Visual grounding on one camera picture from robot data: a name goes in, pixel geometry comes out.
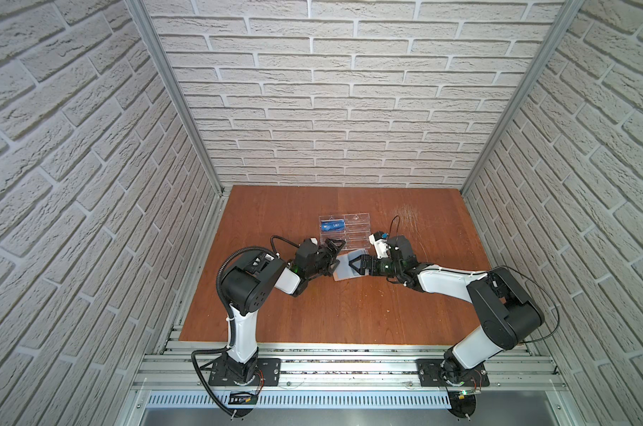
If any tan leather card holder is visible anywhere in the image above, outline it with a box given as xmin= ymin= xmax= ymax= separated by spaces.
xmin=333 ymin=248 xmax=369 ymax=282

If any clear plastic organizer box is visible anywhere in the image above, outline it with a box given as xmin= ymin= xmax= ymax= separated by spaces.
xmin=319 ymin=213 xmax=371 ymax=251

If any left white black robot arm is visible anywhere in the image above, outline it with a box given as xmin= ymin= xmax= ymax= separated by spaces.
xmin=216 ymin=238 xmax=346 ymax=381

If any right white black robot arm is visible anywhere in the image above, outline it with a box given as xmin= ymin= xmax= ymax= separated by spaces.
xmin=340 ymin=252 xmax=544 ymax=385

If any blue item in box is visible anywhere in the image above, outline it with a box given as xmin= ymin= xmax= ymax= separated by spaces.
xmin=320 ymin=219 xmax=346 ymax=233

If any perforated metal vent strip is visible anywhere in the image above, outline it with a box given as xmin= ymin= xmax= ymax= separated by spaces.
xmin=146 ymin=390 xmax=451 ymax=409

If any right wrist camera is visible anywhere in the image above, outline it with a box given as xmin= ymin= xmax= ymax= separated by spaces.
xmin=369 ymin=231 xmax=389 ymax=259

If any right thin black cable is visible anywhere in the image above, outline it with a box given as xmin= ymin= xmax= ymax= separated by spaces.
xmin=387 ymin=214 xmax=561 ymax=344

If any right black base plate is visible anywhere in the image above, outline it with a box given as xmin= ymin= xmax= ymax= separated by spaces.
xmin=416 ymin=359 xmax=490 ymax=389

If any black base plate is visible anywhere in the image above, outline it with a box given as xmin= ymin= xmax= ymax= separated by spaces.
xmin=416 ymin=359 xmax=490 ymax=389
xmin=208 ymin=356 xmax=282 ymax=387

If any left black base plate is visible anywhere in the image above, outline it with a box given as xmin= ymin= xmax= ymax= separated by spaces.
xmin=208 ymin=356 xmax=282 ymax=387

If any aluminium rail frame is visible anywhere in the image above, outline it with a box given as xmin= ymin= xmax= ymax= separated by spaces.
xmin=116 ymin=335 xmax=584 ymax=425

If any left black corrugated cable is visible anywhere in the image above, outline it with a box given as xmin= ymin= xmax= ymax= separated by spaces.
xmin=190 ymin=235 xmax=301 ymax=419

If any left corner aluminium post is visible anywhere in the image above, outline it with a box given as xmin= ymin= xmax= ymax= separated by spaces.
xmin=127 ymin=0 xmax=224 ymax=196

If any corner aluminium post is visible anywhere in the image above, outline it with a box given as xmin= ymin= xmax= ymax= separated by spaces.
xmin=127 ymin=0 xmax=224 ymax=196
xmin=459 ymin=0 xmax=586 ymax=195

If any right corner aluminium post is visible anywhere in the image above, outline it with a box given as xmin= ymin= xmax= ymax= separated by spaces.
xmin=459 ymin=0 xmax=586 ymax=195

